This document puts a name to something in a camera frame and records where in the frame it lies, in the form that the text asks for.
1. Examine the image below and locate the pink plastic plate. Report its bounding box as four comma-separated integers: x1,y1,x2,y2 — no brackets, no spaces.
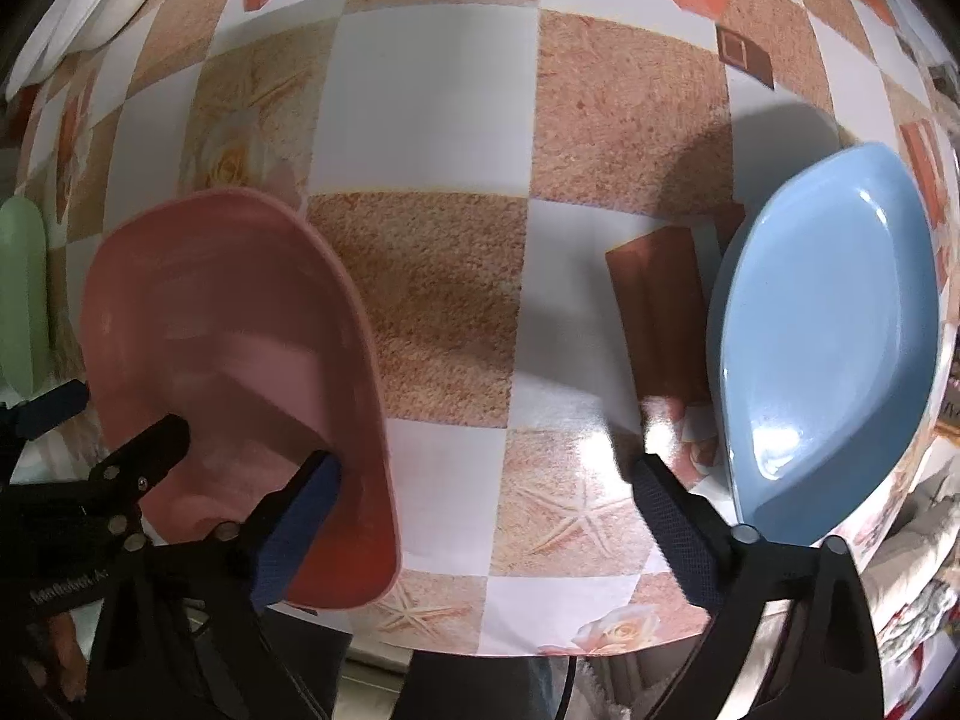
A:
78,188,400,610

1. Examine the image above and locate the blue plastic plate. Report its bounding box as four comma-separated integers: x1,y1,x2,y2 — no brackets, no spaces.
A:
706,143,940,546

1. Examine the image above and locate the checkered patterned tablecloth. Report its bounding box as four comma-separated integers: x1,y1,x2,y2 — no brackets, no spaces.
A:
16,0,958,656

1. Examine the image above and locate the green plastic plate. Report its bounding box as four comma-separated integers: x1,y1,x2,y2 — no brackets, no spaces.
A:
0,195,50,397

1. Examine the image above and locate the white plate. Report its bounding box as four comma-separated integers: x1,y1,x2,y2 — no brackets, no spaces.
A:
3,0,146,103

